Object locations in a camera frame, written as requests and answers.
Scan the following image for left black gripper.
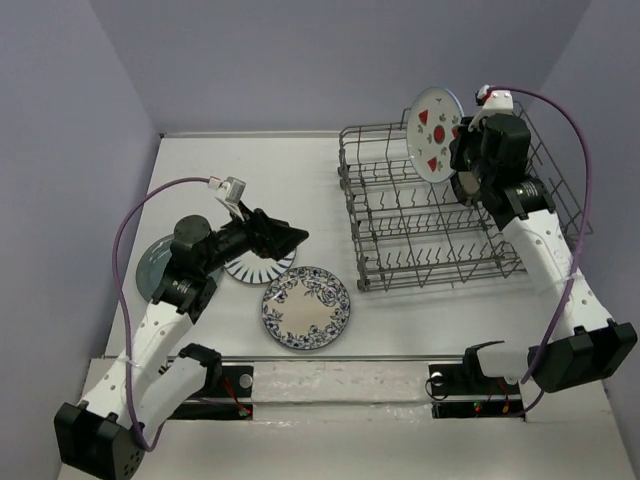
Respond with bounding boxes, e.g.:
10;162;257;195
200;200;307;275

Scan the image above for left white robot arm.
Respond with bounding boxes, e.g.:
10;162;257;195
54;208;309;479

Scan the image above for grey wire dish rack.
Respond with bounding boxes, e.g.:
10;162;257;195
335;102;594;293

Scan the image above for dark striped rim plate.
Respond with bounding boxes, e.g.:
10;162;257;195
450;171;482;207

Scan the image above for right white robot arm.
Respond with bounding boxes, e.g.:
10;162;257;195
450;113;638;393

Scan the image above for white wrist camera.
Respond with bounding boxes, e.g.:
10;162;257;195
469;85;514;130
208;177;246;220

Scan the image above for white strawberry pattern plate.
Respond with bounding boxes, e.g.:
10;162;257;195
406;87;464;184

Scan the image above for white blue striped plate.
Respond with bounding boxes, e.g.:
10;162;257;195
225;250;297;285

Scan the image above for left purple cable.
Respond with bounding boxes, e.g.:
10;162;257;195
110;177;214;452

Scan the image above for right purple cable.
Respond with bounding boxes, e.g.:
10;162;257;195
509;87;596;386

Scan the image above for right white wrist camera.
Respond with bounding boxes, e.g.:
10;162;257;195
469;85;514;130

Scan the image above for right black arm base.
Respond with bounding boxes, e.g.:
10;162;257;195
425;363;524;419

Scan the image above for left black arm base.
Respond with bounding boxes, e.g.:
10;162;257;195
170;364;254;421

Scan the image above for purple cable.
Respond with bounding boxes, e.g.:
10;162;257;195
509;87;596;386
110;177;214;452

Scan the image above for blue floral pattern plate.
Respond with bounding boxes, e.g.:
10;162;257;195
261;266;351;351

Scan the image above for plain teal plate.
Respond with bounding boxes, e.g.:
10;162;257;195
135;234;224;303

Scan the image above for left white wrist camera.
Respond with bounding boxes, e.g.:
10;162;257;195
208;177;246;220

